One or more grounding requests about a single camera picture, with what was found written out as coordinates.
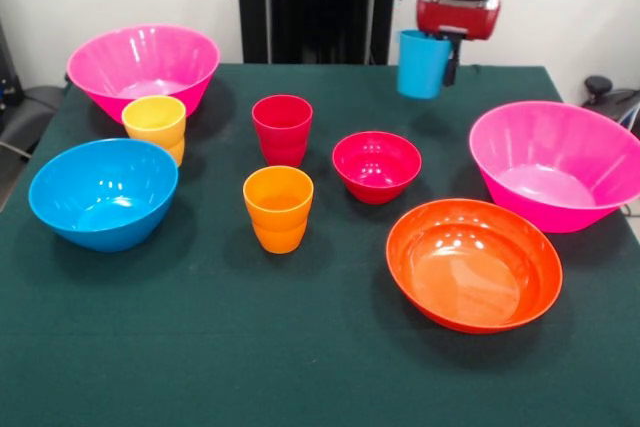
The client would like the orange plastic cup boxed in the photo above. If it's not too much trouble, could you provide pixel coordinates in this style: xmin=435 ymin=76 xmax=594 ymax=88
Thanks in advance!
xmin=242 ymin=165 xmax=315 ymax=255

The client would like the dark green tablecloth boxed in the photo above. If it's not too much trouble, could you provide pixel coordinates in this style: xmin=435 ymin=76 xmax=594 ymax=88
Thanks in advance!
xmin=0 ymin=62 xmax=640 ymax=427

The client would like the yellow plastic cup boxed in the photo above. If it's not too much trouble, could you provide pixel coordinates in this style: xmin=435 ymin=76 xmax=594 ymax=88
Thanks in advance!
xmin=121 ymin=94 xmax=188 ymax=168

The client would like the large pink plastic bowl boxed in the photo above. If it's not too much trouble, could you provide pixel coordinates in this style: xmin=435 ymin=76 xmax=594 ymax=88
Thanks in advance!
xmin=468 ymin=100 xmax=640 ymax=235
xmin=66 ymin=23 xmax=222 ymax=125

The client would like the small crimson plastic bowl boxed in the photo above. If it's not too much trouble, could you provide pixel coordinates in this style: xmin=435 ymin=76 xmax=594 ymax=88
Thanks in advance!
xmin=331 ymin=130 xmax=423 ymax=206

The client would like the blue plastic cup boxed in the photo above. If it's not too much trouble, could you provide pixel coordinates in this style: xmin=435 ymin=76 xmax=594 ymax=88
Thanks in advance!
xmin=396 ymin=29 xmax=454 ymax=100

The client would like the crimson plastic cup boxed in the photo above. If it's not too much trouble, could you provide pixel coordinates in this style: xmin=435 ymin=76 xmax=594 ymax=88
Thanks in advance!
xmin=251 ymin=94 xmax=315 ymax=169

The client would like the large shallow orange bowl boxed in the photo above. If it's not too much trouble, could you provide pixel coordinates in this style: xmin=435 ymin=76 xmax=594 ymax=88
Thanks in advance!
xmin=385 ymin=198 xmax=564 ymax=335

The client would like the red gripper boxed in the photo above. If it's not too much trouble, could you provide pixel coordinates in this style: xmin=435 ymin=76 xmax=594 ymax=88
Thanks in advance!
xmin=416 ymin=0 xmax=501 ymax=88

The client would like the office chair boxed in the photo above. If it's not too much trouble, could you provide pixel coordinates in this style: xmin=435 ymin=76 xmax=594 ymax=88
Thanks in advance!
xmin=0 ymin=84 xmax=66 ymax=161
xmin=583 ymin=75 xmax=640 ymax=108

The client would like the blue plastic bowl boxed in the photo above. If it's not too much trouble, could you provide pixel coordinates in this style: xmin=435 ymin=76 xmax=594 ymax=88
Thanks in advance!
xmin=28 ymin=138 xmax=180 ymax=254

